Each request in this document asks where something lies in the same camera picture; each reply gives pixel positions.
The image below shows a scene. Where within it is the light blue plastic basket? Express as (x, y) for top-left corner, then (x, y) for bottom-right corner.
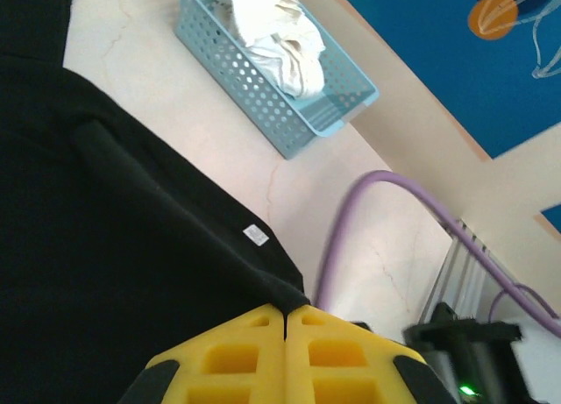
(174, 0), (380, 160)

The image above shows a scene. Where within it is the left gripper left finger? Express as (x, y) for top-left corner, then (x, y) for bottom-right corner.
(117, 304), (287, 404)

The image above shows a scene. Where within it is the purple cable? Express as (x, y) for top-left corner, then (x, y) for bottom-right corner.
(313, 170), (561, 340)

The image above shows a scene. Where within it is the wide aluminium mounting rail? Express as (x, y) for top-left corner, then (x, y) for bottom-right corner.
(419, 218), (512, 329)

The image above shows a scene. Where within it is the black t-shirt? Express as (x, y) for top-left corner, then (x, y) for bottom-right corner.
(0, 0), (310, 404)

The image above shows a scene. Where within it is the white crumpled cloth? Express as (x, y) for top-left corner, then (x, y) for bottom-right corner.
(208, 0), (326, 101)

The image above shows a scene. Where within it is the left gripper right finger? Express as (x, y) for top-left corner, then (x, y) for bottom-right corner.
(286, 304), (457, 404)

